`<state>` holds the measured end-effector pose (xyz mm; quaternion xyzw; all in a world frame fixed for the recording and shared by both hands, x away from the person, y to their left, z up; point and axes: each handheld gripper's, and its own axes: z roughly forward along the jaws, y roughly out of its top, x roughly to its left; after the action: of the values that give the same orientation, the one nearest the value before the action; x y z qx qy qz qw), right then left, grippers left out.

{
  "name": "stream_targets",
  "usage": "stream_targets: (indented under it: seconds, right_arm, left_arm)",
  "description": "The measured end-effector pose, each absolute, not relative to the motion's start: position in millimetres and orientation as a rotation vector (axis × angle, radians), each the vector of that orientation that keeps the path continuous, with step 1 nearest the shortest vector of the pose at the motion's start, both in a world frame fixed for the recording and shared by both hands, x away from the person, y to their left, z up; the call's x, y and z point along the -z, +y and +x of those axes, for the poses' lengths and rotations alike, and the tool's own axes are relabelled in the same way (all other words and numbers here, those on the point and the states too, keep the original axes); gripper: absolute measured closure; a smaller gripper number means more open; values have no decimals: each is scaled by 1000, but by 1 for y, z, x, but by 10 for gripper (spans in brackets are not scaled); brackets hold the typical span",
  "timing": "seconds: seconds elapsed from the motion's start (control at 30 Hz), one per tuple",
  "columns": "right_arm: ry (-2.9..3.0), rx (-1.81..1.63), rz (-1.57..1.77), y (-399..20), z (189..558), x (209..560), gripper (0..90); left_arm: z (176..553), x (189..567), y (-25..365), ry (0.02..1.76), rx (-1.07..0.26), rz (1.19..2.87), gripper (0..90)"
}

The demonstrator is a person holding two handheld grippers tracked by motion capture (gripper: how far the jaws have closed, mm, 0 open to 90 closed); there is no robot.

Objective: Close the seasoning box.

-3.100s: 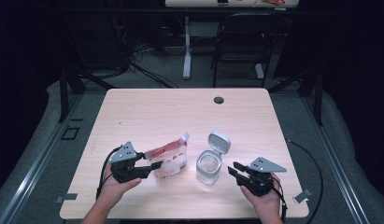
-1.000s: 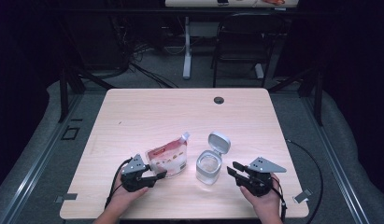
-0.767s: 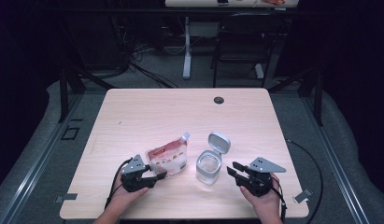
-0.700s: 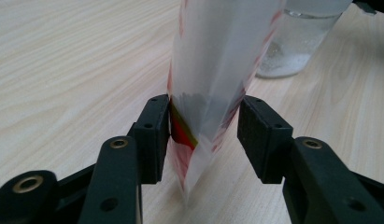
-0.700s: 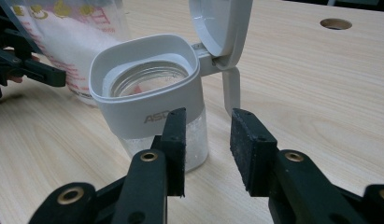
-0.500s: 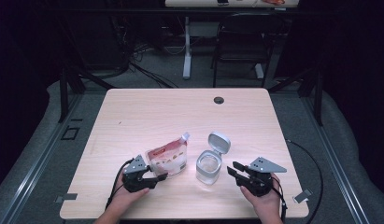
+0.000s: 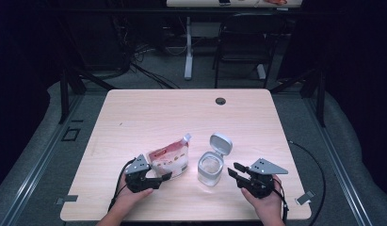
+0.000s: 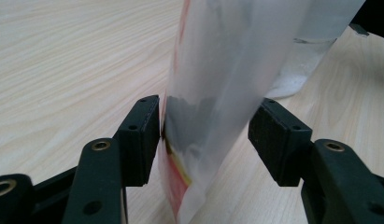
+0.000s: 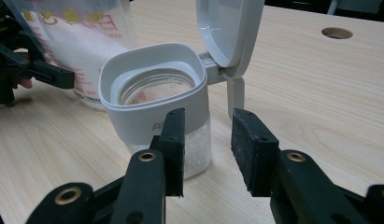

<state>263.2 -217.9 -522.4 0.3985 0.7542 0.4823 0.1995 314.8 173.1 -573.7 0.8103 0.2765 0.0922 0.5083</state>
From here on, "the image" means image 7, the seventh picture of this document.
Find aluminium floor rail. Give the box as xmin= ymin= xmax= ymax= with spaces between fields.
xmin=303 ymin=93 xmax=373 ymax=226
xmin=0 ymin=93 xmax=84 ymax=226

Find right hand-held gripper cable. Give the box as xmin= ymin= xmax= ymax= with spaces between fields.
xmin=274 ymin=140 xmax=327 ymax=226

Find black folding chair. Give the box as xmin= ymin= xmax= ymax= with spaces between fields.
xmin=213 ymin=12 xmax=288 ymax=89

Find left hand-held gripper cable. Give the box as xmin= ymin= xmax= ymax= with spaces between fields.
xmin=107 ymin=157 xmax=137 ymax=212

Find red and white spout pouch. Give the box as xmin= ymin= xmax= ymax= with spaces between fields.
xmin=146 ymin=133 xmax=193 ymax=181

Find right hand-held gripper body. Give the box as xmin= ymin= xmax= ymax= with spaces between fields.
xmin=239 ymin=157 xmax=289 ymax=200

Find grey tape strip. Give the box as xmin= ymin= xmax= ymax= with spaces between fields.
xmin=295 ymin=189 xmax=316 ymax=205
xmin=55 ymin=194 xmax=79 ymax=205

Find white background desk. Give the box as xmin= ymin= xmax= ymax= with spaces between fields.
xmin=166 ymin=0 xmax=305 ymax=81

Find person's right hand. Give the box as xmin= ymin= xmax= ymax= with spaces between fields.
xmin=241 ymin=175 xmax=284 ymax=220

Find hand-held gripper cable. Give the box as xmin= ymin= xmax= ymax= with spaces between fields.
xmin=107 ymin=157 xmax=137 ymax=212
xmin=274 ymin=140 xmax=327 ymax=226

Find black metal stand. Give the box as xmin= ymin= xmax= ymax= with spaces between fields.
xmin=57 ymin=67 xmax=117 ymax=125
xmin=269 ymin=67 xmax=327 ymax=128

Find person's left hand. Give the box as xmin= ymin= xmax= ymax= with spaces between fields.
xmin=114 ymin=175 xmax=154 ymax=213

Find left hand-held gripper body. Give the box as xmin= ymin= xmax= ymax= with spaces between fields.
xmin=124 ymin=153 xmax=164 ymax=193

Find white lidded clear container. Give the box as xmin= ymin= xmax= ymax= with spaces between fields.
xmin=197 ymin=132 xmax=234 ymax=187

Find black floor cables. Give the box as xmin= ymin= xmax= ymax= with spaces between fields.
xmin=128 ymin=43 xmax=181 ymax=89

